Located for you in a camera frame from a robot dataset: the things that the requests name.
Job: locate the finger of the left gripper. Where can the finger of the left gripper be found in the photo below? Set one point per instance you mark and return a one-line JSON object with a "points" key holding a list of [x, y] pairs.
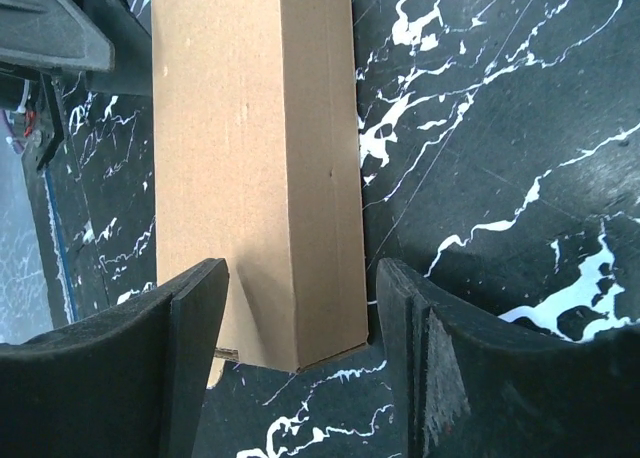
{"points": [[131, 70], [53, 34]]}

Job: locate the cardboard box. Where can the cardboard box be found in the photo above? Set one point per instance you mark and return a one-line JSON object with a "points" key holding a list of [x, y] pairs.
{"points": [[256, 161]]}

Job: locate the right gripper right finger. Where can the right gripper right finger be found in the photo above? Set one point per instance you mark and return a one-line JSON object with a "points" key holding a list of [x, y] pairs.
{"points": [[467, 384]]}

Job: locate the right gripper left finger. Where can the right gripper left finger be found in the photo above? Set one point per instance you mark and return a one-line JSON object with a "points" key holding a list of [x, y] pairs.
{"points": [[126, 382]]}

